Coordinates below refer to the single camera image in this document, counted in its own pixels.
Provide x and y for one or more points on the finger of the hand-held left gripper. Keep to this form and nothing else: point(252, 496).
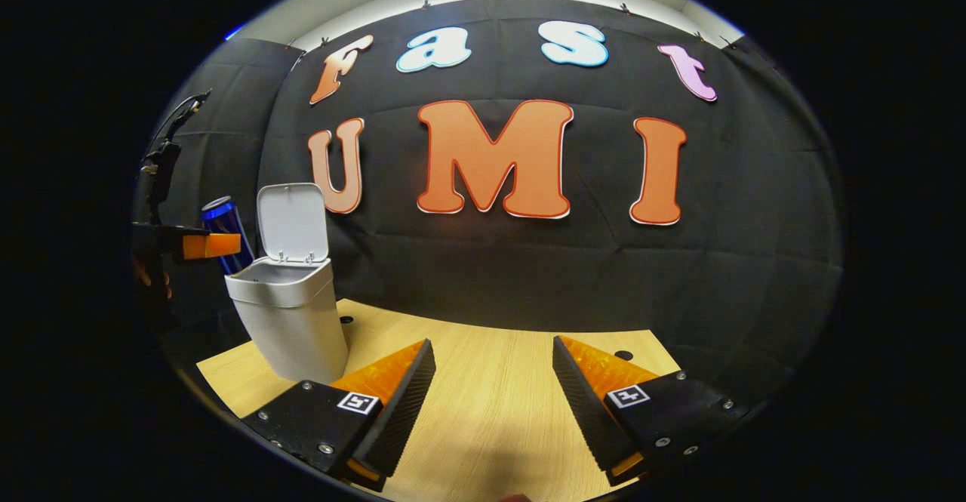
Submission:
point(211, 246)

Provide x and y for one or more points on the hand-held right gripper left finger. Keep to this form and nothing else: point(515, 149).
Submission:
point(404, 411)

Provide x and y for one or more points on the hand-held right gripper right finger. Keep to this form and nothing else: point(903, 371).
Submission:
point(585, 411)

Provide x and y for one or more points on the blue pop can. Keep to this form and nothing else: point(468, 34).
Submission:
point(223, 217)

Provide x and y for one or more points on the white desktop garbage bin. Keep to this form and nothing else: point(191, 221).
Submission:
point(290, 313)

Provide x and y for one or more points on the wooden desktop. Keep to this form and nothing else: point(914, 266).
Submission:
point(498, 411)

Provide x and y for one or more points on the black backdrop cloth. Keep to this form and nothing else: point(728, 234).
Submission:
point(528, 275)

